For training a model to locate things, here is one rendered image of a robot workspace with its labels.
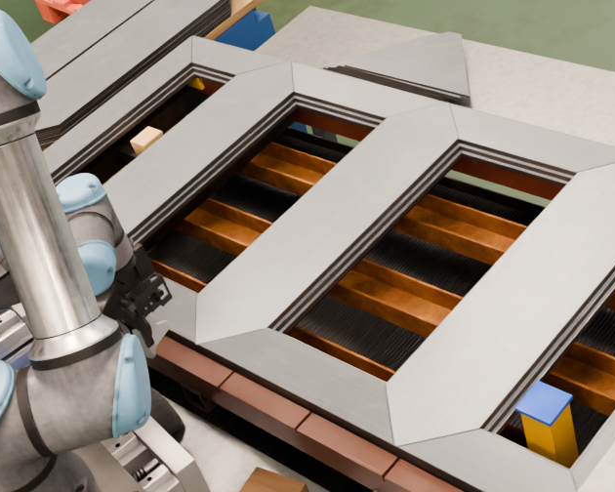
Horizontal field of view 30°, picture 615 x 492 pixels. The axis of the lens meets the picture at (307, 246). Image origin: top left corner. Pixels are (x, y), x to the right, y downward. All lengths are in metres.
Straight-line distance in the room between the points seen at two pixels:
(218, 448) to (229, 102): 0.85
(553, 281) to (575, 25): 2.28
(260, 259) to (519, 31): 2.20
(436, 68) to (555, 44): 1.50
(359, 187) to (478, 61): 0.56
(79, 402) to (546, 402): 0.67
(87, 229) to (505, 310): 0.68
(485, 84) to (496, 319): 0.81
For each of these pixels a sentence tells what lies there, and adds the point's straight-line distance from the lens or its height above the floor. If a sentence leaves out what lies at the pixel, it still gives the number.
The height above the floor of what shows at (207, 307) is 0.85.
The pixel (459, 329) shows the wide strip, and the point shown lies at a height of 0.85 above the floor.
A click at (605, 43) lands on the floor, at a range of 4.01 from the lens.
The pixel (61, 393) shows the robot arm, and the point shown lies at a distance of 1.43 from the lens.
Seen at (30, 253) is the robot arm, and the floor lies 1.40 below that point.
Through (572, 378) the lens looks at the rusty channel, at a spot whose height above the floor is 0.68.
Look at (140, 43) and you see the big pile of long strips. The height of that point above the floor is 0.85.
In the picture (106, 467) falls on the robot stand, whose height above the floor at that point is 1.04.
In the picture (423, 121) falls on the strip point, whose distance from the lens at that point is 2.33.
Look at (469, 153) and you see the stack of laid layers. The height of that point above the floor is 0.83.
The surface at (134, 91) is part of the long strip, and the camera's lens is 2.74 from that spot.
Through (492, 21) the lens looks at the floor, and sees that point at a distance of 4.23.
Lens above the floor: 2.18
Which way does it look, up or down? 39 degrees down
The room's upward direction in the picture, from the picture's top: 19 degrees counter-clockwise
